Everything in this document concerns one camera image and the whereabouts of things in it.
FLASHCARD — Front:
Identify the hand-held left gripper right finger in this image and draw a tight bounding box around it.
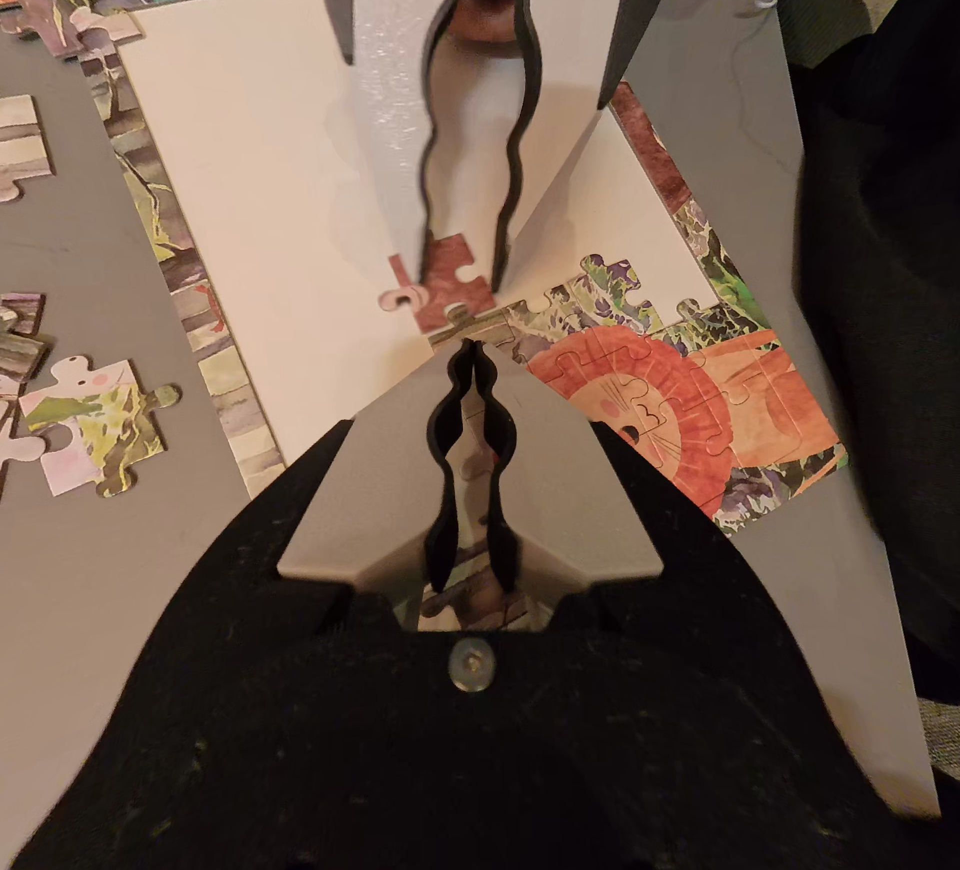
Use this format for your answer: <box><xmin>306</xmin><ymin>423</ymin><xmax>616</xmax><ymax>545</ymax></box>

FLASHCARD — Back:
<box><xmin>474</xmin><ymin>342</ymin><xmax>669</xmax><ymax>617</ymax></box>

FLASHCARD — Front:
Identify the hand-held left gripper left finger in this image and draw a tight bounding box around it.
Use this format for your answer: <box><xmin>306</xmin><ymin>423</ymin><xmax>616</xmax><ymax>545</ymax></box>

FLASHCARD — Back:
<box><xmin>274</xmin><ymin>337</ymin><xmax>477</xmax><ymax>606</ymax></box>

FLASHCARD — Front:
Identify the puzzle frame tray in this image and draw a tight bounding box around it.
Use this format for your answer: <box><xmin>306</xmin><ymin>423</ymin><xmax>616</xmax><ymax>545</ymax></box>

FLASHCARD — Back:
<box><xmin>78</xmin><ymin>0</ymin><xmax>852</xmax><ymax>537</ymax></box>

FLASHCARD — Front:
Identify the brown puzzle piece pink tab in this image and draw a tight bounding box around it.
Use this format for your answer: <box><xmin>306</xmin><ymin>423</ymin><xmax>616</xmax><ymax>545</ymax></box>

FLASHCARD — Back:
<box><xmin>378</xmin><ymin>232</ymin><xmax>501</xmax><ymax>335</ymax></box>

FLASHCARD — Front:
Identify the pile of puzzle pieces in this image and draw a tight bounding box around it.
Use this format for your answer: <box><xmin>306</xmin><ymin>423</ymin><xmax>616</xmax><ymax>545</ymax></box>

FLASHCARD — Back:
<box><xmin>0</xmin><ymin>0</ymin><xmax>215</xmax><ymax>501</ymax></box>

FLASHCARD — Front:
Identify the person's right hand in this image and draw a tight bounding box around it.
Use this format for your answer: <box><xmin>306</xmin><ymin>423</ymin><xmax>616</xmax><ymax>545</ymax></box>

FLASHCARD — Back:
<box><xmin>448</xmin><ymin>0</ymin><xmax>524</xmax><ymax>47</ymax></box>

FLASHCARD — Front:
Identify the person's black clothing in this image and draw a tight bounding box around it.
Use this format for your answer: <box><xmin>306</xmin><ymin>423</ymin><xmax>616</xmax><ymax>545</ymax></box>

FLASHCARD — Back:
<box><xmin>675</xmin><ymin>0</ymin><xmax>960</xmax><ymax>706</ymax></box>

